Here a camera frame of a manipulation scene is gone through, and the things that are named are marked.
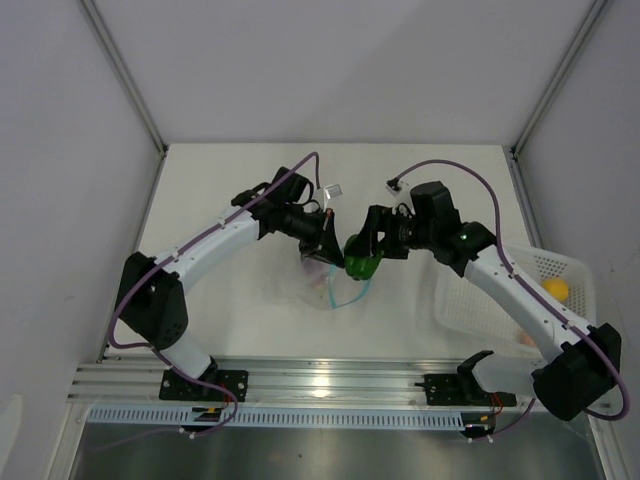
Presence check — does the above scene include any light blue slotted cable duct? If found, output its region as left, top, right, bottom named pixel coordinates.
left=87, top=405, right=465, bottom=431

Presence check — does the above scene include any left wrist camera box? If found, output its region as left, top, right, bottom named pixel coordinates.
left=322, top=184, right=342, bottom=208

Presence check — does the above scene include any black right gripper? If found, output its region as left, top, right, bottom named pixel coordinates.
left=347, top=205, right=436, bottom=260

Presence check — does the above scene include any aluminium front rail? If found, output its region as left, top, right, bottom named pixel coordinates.
left=66, top=356, right=611, bottom=412

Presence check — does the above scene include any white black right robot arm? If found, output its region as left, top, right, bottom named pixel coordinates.
left=345, top=182, right=630, bottom=421

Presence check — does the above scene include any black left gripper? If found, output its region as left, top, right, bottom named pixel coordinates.
left=280, top=205, right=345, bottom=269

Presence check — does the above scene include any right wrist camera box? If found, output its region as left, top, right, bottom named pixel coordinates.
left=386, top=178, right=412, bottom=207

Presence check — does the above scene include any yellow toy lemon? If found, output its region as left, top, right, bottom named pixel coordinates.
left=541, top=277, right=570, bottom=302

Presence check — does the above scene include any green toy bell pepper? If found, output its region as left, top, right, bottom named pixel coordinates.
left=344, top=254, right=383, bottom=281

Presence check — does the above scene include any white perforated plastic basket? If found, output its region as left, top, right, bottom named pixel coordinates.
left=434, top=244, right=596, bottom=360

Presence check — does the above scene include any clear zip bag blue zipper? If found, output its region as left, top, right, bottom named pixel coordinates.
left=276, top=254, right=372, bottom=311

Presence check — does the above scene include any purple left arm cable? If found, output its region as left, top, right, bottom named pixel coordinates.
left=94, top=151, right=321, bottom=451

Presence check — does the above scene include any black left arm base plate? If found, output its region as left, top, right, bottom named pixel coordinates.
left=159, top=369, right=249, bottom=402

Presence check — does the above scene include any pink toy egg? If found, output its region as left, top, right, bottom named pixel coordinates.
left=519, top=331, right=536, bottom=348

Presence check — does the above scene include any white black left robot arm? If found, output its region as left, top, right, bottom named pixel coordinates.
left=115, top=167, right=345, bottom=400

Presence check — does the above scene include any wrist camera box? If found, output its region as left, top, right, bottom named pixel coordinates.
left=386, top=178, right=412, bottom=207
left=322, top=184, right=342, bottom=208

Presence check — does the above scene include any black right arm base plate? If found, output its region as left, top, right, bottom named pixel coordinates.
left=416, top=373, right=517, bottom=407

